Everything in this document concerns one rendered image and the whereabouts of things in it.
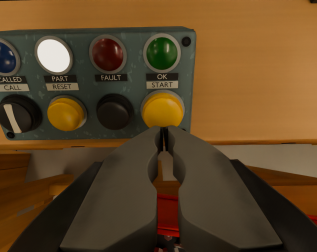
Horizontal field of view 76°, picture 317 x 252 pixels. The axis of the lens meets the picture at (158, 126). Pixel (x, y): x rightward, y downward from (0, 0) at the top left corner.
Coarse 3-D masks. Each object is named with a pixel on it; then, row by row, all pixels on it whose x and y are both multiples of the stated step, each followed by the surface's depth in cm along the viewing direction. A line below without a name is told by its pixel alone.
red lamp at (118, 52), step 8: (104, 40) 13; (112, 40) 13; (96, 48) 13; (104, 48) 13; (112, 48) 13; (120, 48) 13; (96, 56) 13; (104, 56) 13; (112, 56) 13; (120, 56) 13; (96, 64) 13; (104, 64) 13; (112, 64) 13; (120, 64) 13
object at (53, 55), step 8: (48, 40) 13; (40, 48) 13; (48, 48) 13; (56, 48) 13; (64, 48) 13; (40, 56) 13; (48, 56) 13; (56, 56) 13; (64, 56) 13; (48, 64) 13; (56, 64) 13; (64, 64) 13
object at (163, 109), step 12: (156, 96) 14; (168, 96) 14; (144, 108) 14; (156, 108) 14; (168, 108) 14; (180, 108) 14; (144, 120) 15; (156, 120) 14; (168, 120) 14; (180, 120) 15
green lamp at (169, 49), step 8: (152, 40) 13; (160, 40) 13; (168, 40) 13; (152, 48) 13; (160, 48) 13; (168, 48) 13; (176, 48) 13; (152, 56) 13; (160, 56) 13; (168, 56) 13; (176, 56) 13; (152, 64) 13; (160, 64) 13; (168, 64) 13
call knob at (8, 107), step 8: (0, 104) 14; (8, 104) 14; (16, 104) 14; (24, 104) 14; (0, 112) 14; (8, 112) 14; (16, 112) 14; (24, 112) 14; (32, 112) 14; (0, 120) 14; (8, 120) 14; (16, 120) 14; (24, 120) 14; (32, 120) 15; (8, 128) 15; (16, 128) 14; (24, 128) 15
